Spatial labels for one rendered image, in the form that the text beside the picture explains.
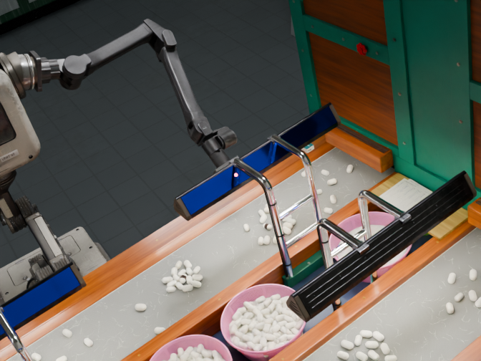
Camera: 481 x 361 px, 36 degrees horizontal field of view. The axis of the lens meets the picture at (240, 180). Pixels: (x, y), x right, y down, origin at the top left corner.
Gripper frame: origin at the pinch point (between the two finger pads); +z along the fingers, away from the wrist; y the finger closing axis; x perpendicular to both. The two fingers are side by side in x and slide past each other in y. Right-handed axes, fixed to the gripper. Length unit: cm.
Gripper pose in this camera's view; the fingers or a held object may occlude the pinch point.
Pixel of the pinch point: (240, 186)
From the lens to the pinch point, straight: 262.0
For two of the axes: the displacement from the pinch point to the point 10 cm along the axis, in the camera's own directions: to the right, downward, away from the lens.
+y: 7.9, -5.1, 3.5
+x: -2.0, 3.2, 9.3
